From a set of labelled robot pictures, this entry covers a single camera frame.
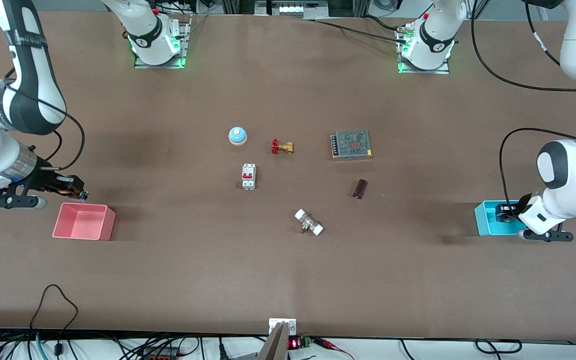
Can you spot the white red circuit breaker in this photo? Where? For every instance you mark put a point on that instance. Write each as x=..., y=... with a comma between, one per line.
x=248, y=176

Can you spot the metal fitting white ends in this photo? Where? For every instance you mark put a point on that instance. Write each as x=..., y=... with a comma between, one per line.
x=309, y=222

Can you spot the metal mesh power supply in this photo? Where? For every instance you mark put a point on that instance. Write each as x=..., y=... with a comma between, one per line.
x=352, y=143

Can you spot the blue call bell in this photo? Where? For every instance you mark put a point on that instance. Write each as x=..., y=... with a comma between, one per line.
x=237, y=135

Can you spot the red digit display module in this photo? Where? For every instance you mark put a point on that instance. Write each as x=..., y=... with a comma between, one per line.
x=293, y=343

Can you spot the pink plastic box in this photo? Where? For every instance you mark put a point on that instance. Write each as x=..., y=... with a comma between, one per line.
x=84, y=221

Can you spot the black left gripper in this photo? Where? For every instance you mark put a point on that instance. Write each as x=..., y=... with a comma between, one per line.
x=506, y=210

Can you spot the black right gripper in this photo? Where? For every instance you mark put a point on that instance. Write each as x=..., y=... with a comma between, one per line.
x=49, y=182

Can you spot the yellow push button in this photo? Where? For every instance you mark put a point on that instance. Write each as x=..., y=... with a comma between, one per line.
x=70, y=189

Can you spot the cyan plastic box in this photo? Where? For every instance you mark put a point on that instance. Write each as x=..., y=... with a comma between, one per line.
x=488, y=225

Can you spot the dark brown cylinder capacitor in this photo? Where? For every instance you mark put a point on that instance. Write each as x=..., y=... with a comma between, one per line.
x=360, y=188

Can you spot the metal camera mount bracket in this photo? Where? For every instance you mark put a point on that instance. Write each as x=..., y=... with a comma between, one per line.
x=279, y=340

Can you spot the red alligator clip lead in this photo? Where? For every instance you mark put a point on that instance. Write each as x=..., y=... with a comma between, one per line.
x=330, y=344

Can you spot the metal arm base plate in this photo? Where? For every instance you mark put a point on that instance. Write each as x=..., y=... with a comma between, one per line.
x=443, y=69
x=180, y=47

